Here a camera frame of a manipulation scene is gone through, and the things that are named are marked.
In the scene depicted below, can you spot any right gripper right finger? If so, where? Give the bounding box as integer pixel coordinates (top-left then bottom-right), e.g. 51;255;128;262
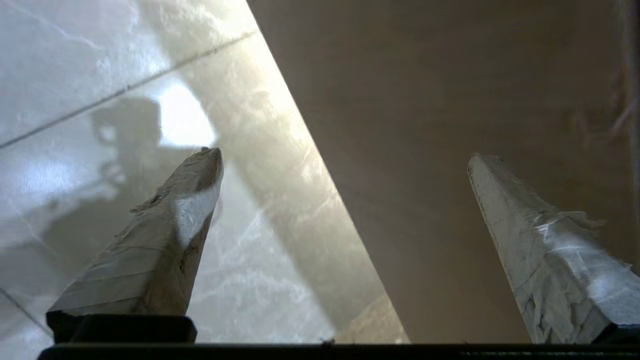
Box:
467;152;640;345

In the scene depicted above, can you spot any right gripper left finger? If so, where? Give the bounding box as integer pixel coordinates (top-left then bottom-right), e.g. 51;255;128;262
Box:
46;146;224;344

